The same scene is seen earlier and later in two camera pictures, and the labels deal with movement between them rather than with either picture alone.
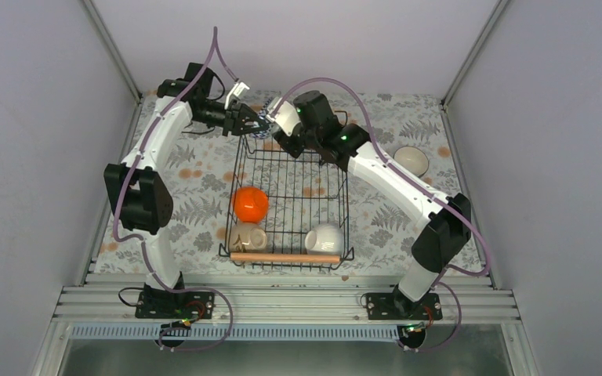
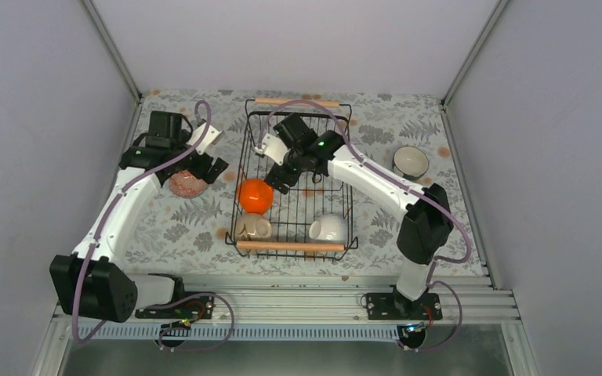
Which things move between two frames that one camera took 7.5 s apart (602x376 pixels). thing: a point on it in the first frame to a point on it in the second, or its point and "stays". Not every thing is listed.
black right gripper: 295,150 to 289,179
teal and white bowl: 412,158 stays
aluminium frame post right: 472,53 stays
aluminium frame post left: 113,49 stays
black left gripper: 234,118 to 200,171
